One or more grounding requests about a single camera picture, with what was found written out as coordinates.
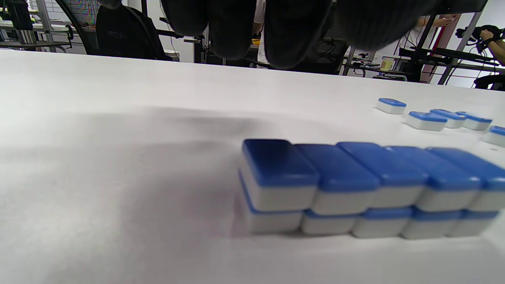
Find blue mahjong tiles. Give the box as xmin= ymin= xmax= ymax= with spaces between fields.
xmin=376 ymin=97 xmax=505 ymax=148

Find black background desk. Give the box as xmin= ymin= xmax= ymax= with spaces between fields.
xmin=398 ymin=12 xmax=505 ymax=85

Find black headset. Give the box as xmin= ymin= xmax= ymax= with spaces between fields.
xmin=456 ymin=24 xmax=501 ymax=52

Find white metal rack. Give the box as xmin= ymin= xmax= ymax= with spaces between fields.
xmin=0 ymin=0 xmax=73 ymax=54

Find blue mahjong tile wall row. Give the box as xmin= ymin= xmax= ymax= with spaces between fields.
xmin=238 ymin=138 xmax=505 ymax=239

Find person's left hand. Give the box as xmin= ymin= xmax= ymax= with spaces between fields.
xmin=99 ymin=0 xmax=439 ymax=71

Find black high-back office chair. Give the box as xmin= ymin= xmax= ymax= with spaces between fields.
xmin=473 ymin=74 xmax=505 ymax=91

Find colourful patterned panel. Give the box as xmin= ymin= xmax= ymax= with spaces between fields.
xmin=69 ymin=0 xmax=102 ymax=30

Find white background desk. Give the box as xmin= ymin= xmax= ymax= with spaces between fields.
xmin=341 ymin=47 xmax=409 ymax=81

